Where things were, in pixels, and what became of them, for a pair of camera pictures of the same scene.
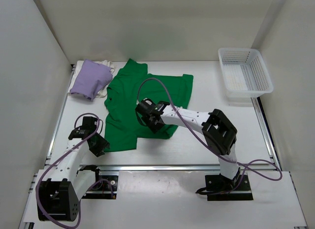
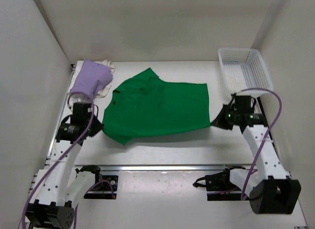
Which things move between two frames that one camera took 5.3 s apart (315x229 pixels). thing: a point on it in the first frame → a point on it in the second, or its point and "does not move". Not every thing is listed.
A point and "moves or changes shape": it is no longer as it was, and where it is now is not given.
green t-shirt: x=123 y=125 moves or changes shape
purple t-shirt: x=89 y=78 does not move
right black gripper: x=151 y=119 → x=224 y=118
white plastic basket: x=245 y=75 does not move
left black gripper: x=99 y=145 → x=92 y=128
